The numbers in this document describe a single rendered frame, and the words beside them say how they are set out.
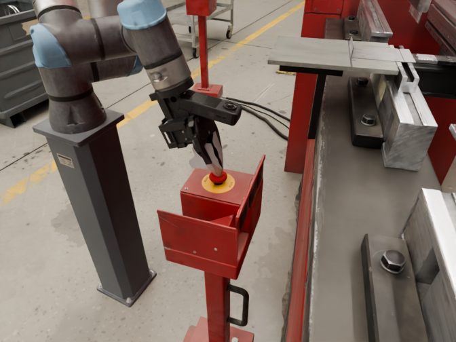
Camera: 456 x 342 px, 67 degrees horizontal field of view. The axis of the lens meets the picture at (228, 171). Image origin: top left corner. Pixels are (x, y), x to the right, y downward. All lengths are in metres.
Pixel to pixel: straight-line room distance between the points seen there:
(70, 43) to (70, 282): 1.17
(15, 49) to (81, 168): 1.86
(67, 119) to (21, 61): 1.88
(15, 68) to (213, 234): 2.38
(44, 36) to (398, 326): 0.66
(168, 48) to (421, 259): 0.49
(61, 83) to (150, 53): 0.40
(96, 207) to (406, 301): 0.91
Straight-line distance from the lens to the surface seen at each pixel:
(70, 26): 0.70
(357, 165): 0.68
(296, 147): 1.98
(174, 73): 0.63
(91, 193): 1.10
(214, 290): 0.92
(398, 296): 0.46
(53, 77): 0.97
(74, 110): 1.00
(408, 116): 0.68
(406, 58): 0.86
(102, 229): 1.20
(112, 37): 0.70
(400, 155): 0.69
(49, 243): 1.86
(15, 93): 2.86
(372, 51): 0.87
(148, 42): 0.62
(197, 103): 0.63
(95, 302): 1.57
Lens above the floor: 1.26
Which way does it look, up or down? 37 degrees down
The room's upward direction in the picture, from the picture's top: straight up
